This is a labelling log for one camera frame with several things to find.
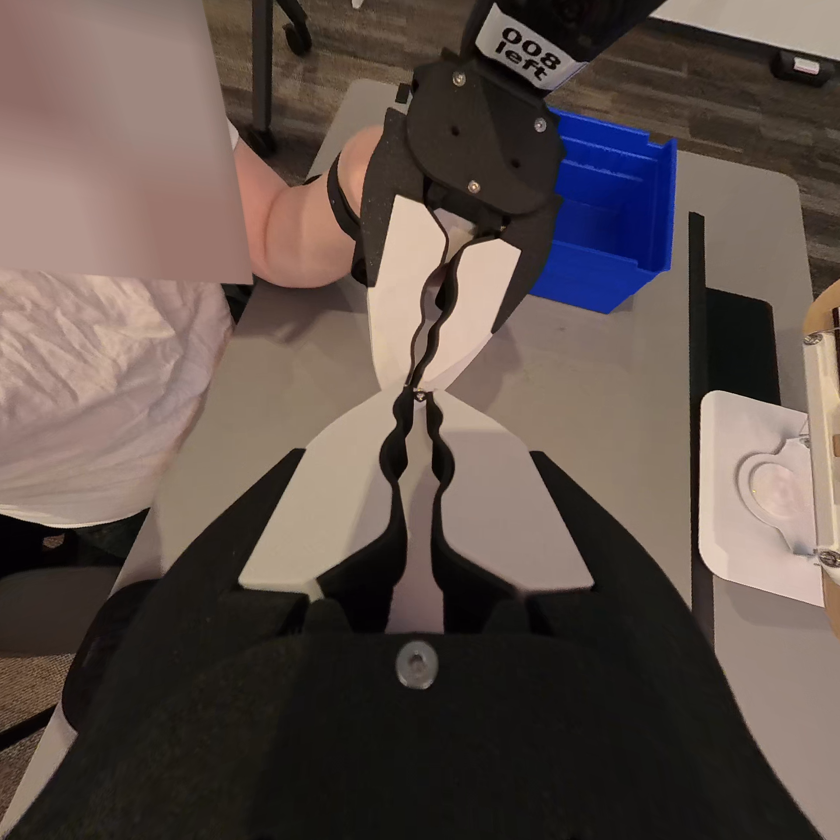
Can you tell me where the black chair base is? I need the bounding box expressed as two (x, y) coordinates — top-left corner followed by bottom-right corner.
(249, 0), (316, 156)

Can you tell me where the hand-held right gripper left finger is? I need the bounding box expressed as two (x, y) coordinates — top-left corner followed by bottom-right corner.
(236, 387), (417, 634)

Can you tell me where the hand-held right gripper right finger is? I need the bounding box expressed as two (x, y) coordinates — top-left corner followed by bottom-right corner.
(424, 391), (596, 634)

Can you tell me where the person's white shirt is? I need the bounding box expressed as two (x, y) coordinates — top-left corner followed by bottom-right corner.
(0, 268), (236, 526)

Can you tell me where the person's left forearm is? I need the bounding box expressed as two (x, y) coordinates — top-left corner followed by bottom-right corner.
(233, 134), (358, 291)

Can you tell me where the black rectangular pad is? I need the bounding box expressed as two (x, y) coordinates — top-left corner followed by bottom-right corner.
(704, 287), (783, 410)

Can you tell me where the wooden display board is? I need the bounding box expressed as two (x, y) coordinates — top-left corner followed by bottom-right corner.
(802, 279), (840, 641)

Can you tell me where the white stand base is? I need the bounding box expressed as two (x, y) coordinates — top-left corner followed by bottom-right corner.
(697, 390), (829, 609)

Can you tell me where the person's left hand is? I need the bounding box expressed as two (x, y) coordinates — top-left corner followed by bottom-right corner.
(336, 126), (385, 225)

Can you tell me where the blue plastic bin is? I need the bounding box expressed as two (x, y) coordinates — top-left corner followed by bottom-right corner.
(528, 107), (679, 315)

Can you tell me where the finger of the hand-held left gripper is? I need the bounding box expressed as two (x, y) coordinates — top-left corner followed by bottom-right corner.
(419, 241), (524, 391)
(364, 193), (483, 396)

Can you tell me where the black power adapter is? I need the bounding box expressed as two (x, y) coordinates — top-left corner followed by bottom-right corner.
(770, 49), (830, 88)

